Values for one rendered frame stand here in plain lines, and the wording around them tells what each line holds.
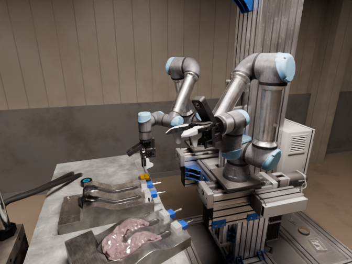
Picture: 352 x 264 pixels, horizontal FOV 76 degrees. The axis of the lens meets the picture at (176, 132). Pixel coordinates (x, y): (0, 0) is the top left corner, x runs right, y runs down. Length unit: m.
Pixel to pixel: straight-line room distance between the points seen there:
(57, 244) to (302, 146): 1.49
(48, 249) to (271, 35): 1.55
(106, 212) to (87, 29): 2.06
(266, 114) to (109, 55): 2.12
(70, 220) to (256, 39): 1.36
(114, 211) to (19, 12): 2.27
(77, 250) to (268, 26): 1.38
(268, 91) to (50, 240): 1.26
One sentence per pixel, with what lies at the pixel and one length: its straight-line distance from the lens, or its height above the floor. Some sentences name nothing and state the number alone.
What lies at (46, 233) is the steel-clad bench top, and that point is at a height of 0.80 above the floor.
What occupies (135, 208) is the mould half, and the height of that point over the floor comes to 0.87.
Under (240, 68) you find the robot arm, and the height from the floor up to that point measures 1.62.
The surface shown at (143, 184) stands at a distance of 1.46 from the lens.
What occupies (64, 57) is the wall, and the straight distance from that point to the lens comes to 2.88.
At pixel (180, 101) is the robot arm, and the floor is 1.42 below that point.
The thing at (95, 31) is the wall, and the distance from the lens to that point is 2.85.
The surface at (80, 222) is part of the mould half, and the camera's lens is 1.36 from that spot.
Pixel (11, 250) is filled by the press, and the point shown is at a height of 0.78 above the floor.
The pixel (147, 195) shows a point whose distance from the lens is 1.37.
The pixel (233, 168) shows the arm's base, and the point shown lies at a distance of 1.25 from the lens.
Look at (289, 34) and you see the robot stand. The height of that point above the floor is 1.78.
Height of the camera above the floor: 1.68
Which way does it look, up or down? 19 degrees down
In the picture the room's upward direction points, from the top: straight up
